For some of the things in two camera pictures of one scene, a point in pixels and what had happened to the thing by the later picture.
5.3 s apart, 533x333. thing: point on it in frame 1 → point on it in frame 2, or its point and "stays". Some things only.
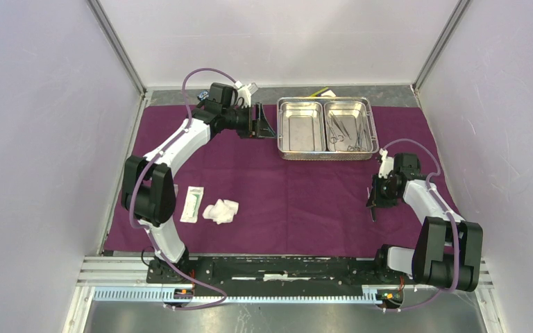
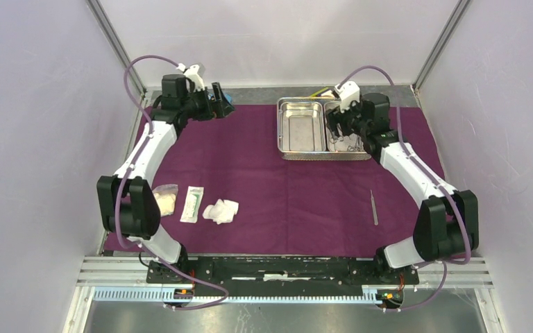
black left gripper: (259, 127) → (216, 109)
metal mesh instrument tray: (327, 128) stays
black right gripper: (374, 194) → (335, 116)
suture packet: (190, 211) stays
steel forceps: (373, 211) stays
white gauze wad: (221, 211) stays
